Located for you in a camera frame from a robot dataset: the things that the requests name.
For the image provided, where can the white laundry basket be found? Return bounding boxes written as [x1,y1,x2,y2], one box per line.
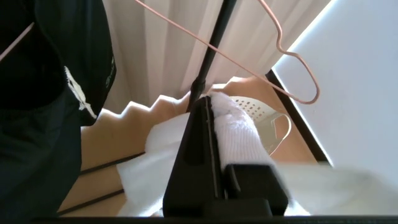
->
[229,95,292,156]

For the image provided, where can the white garment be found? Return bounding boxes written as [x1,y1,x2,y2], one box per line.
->
[116,91,398,217]

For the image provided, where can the black clothes rack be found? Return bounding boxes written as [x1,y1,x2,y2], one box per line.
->
[57,0,238,216]

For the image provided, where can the black shorts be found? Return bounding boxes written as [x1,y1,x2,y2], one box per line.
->
[0,0,118,223]

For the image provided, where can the beige curtain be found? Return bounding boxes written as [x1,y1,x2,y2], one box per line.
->
[102,0,332,114]

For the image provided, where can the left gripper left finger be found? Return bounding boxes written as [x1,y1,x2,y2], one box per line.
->
[163,95,224,218]

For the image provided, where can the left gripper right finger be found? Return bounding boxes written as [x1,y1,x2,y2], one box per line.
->
[223,164,289,217]

